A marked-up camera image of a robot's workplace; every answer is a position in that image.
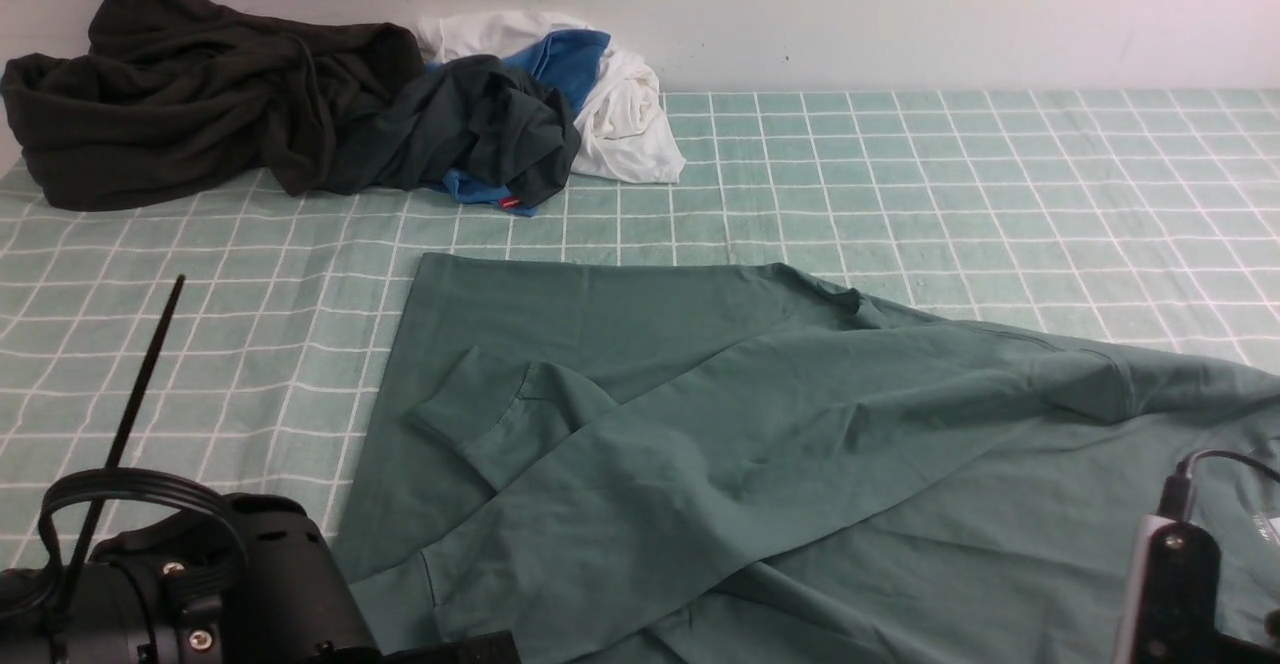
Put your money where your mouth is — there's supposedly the green long-sleeve top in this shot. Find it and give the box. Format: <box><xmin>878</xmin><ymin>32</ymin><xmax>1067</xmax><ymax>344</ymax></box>
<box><xmin>334</xmin><ymin>255</ymin><xmax>1277</xmax><ymax>663</ymax></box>

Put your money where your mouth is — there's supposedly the black cable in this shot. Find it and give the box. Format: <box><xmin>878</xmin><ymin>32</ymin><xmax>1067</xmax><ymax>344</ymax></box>
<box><xmin>60</xmin><ymin>274</ymin><xmax>188</xmax><ymax>585</ymax></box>

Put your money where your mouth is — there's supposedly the white crumpled garment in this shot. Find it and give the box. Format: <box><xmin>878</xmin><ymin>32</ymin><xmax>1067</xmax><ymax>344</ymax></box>
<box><xmin>416</xmin><ymin>12</ymin><xmax>686</xmax><ymax>184</ymax></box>

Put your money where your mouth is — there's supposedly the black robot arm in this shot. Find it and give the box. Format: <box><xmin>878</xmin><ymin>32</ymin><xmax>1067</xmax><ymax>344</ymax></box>
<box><xmin>3</xmin><ymin>468</ymin><xmax>520</xmax><ymax>663</ymax></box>

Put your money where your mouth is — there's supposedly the dark brown crumpled garment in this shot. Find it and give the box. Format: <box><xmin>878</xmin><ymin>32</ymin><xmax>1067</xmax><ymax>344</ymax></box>
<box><xmin>3</xmin><ymin>0</ymin><xmax>425</xmax><ymax>212</ymax></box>

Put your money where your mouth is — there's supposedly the green checkered table cloth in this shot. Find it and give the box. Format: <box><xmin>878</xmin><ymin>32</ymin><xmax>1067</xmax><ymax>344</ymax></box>
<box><xmin>1</xmin><ymin>90</ymin><xmax>1279</xmax><ymax>567</ymax></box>

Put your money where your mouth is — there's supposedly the dark green crumpled garment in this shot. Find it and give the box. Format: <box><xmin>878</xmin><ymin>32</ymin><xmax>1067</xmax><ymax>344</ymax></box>
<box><xmin>317</xmin><ymin>55</ymin><xmax>581</xmax><ymax>207</ymax></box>

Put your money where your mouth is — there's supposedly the blue crumpled garment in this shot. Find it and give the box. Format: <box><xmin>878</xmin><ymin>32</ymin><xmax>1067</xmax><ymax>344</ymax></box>
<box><xmin>431</xmin><ymin>29</ymin><xmax>612</xmax><ymax>217</ymax></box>

